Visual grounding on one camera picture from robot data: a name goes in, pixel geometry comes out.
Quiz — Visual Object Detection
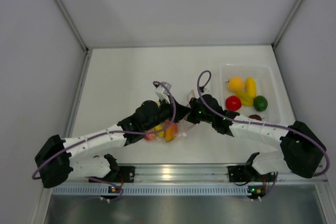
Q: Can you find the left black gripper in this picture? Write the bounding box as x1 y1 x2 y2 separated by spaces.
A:
143 95 192 132

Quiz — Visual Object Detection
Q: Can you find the clear zip top bag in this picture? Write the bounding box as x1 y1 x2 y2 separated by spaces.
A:
144 90 197 143

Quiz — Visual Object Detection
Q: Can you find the orange fake mango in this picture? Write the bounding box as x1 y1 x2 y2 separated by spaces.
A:
164 123 179 143

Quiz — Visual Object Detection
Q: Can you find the red fake apple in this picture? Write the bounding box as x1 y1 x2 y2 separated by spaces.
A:
225 95 242 111

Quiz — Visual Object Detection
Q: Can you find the orange yellow fake peach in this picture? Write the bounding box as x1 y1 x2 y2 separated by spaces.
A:
227 77 245 92

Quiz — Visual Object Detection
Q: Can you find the yellow fake starfruit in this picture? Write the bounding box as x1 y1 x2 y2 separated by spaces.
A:
235 91 254 106

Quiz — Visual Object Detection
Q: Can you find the dark purple fake plum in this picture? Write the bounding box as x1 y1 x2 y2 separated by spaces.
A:
249 114 262 121

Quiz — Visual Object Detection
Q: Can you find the yellow fake corn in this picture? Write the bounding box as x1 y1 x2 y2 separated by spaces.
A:
245 77 257 99

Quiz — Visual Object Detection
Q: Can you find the green fake lime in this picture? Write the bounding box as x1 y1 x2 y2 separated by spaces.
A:
253 95 268 112

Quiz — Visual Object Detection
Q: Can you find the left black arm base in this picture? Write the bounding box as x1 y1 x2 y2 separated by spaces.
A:
94 166 135 184

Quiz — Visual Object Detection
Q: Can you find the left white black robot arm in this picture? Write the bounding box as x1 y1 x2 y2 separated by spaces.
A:
33 100 190 188

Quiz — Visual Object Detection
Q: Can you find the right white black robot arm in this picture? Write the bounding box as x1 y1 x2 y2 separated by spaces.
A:
186 94 330 180

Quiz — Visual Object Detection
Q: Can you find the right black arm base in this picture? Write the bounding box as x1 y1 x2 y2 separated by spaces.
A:
227 165 276 183

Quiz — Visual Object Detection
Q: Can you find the yellow fake banana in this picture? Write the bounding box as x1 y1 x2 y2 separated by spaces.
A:
153 124 165 137

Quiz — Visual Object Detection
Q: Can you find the pink fake peach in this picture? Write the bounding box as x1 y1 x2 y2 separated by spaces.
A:
144 134 156 141

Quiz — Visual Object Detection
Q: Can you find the white plastic basket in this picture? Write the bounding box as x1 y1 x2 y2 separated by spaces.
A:
219 64 281 123

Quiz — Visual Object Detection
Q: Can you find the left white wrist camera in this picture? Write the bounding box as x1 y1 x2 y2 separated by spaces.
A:
153 81 171 103

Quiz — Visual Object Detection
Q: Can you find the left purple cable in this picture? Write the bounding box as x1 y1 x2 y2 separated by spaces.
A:
31 80 176 180

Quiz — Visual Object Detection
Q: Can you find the purple cable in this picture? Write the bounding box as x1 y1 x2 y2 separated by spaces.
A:
31 80 176 180
197 70 330 177

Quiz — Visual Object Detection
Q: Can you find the aluminium mounting rail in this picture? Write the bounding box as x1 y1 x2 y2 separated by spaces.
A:
115 163 328 184

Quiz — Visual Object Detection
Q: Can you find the white slotted cable duct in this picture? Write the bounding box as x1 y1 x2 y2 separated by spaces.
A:
52 184 261 196

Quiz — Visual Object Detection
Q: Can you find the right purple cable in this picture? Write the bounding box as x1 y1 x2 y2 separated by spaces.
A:
197 70 330 177

